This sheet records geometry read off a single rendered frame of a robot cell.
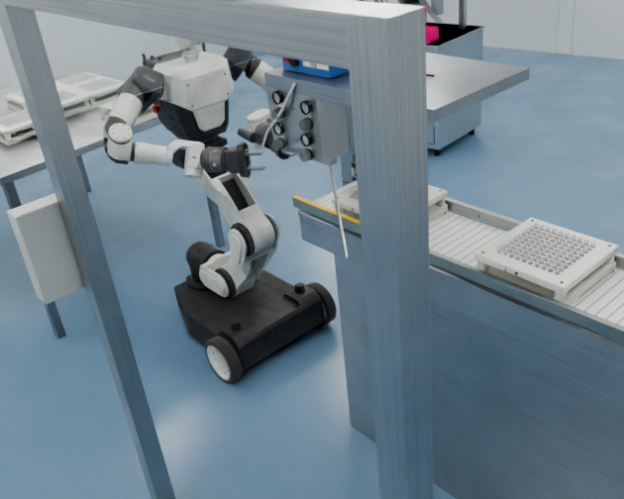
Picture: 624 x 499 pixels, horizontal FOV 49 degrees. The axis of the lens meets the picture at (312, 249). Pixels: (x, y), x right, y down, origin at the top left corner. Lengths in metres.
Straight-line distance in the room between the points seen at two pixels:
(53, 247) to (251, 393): 1.24
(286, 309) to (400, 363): 2.05
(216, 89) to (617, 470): 1.84
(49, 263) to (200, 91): 1.03
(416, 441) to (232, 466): 1.61
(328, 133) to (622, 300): 0.86
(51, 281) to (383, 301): 1.20
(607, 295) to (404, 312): 0.95
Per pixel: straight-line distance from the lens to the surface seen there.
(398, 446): 1.01
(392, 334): 0.88
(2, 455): 2.96
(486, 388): 1.99
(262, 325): 2.86
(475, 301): 1.77
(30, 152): 3.30
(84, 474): 2.73
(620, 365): 1.63
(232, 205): 2.69
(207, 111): 2.68
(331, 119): 1.91
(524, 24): 7.33
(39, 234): 1.85
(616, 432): 1.81
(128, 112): 2.49
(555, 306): 1.63
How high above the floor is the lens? 1.84
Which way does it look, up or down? 30 degrees down
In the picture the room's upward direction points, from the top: 7 degrees counter-clockwise
